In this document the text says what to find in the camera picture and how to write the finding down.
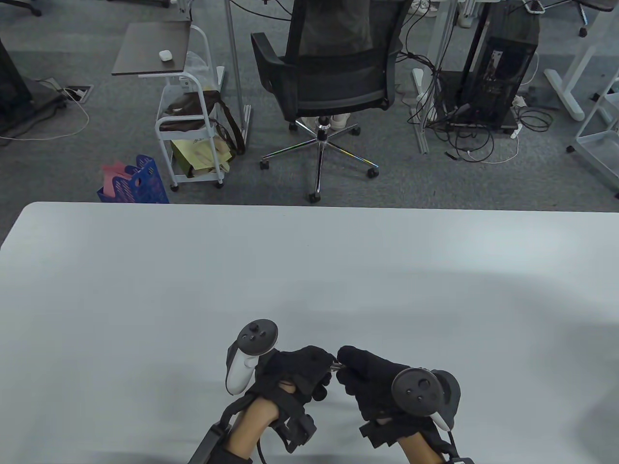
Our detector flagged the black stand base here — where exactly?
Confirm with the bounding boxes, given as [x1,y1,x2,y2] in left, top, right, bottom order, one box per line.
[0,36,67,137]

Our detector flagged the person's left hand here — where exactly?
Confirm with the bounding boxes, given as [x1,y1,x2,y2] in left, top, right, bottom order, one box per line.
[255,345,338,407]

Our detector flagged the yellow-green paper bag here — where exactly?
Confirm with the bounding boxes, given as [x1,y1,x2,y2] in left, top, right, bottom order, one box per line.
[170,135,236,179]

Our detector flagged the white desk leg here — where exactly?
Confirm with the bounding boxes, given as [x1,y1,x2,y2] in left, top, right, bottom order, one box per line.
[544,0,619,122]

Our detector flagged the pink paper sheets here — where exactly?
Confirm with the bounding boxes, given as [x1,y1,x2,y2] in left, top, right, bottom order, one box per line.
[101,162,140,188]

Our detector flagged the black mesh office chair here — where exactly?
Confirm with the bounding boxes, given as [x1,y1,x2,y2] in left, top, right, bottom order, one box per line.
[250,0,405,203]

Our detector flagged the person's right forearm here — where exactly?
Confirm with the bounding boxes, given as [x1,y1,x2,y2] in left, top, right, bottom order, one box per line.
[397,428,453,464]

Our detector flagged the aluminium profile desk leg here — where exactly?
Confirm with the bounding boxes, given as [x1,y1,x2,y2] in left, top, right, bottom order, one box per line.
[410,0,459,155]

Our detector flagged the black cable tangle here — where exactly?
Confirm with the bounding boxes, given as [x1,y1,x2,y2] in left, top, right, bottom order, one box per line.
[399,0,553,164]

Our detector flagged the black and white handheld controller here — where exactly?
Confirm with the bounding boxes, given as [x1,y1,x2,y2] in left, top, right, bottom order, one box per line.
[391,368,461,431]
[225,319,280,396]

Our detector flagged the dark brown side table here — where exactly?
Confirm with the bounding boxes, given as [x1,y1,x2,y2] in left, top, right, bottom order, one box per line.
[111,21,193,77]

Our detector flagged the clear plastic bag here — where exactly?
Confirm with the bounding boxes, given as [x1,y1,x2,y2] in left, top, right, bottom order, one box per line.
[185,50,214,91]

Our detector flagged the white rolling cart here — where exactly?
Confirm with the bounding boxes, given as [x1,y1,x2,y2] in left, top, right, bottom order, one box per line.
[154,24,229,191]

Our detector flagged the silver aluminium post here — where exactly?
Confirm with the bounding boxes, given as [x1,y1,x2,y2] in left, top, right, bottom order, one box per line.
[224,0,252,148]

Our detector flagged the person's left forearm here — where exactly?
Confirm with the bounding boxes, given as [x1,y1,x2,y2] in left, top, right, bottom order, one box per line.
[213,399,282,464]

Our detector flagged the white floor cable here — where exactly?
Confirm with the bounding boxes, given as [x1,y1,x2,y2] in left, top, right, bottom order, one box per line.
[0,92,91,142]

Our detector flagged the blue plastic basket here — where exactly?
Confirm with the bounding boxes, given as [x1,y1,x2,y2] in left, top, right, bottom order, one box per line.
[96,154,170,204]

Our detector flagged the brown leather bag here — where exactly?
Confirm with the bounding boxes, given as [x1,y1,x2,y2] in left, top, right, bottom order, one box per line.
[159,89,246,155]

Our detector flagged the office chair base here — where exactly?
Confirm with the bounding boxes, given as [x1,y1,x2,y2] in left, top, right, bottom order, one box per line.
[554,0,619,38]

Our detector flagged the black computer tower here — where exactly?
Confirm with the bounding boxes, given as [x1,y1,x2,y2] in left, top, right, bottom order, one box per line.
[457,0,541,129]

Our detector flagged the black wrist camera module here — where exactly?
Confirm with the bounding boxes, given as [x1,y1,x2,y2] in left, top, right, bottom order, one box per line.
[358,417,404,449]
[277,396,318,454]

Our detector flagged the white metal trolley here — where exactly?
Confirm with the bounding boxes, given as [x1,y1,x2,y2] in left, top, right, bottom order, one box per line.
[566,77,619,200]

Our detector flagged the person's right hand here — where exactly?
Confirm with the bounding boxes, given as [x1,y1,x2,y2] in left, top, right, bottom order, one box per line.
[336,345,412,422]

